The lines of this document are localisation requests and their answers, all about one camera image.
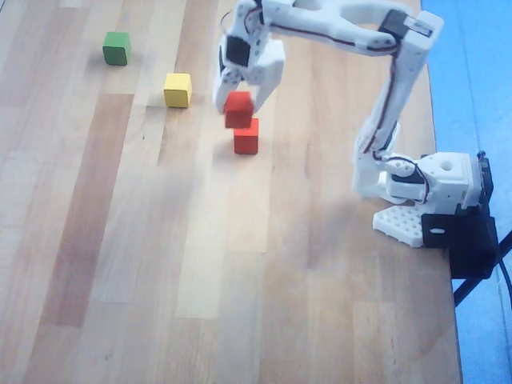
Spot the black table clamp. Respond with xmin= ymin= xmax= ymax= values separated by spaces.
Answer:
xmin=421 ymin=154 xmax=501 ymax=281

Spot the red wooden cube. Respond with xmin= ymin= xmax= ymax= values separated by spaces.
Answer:
xmin=222 ymin=90 xmax=256 ymax=130
xmin=233 ymin=117 xmax=261 ymax=156

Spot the black diagonal metal strut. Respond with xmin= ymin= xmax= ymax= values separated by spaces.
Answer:
xmin=453 ymin=246 xmax=512 ymax=310

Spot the white perforated base plate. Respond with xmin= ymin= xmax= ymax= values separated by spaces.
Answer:
xmin=372 ymin=203 xmax=426 ymax=248

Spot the green wooden cube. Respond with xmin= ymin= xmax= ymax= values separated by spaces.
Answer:
xmin=102 ymin=31 xmax=133 ymax=67

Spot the yellow wooden cube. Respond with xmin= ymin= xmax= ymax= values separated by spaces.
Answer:
xmin=162 ymin=72 xmax=194 ymax=109

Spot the black cable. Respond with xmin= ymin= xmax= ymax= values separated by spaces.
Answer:
xmin=495 ymin=247 xmax=512 ymax=307

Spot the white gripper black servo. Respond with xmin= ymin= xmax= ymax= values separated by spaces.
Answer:
xmin=212 ymin=23 xmax=286 ymax=116

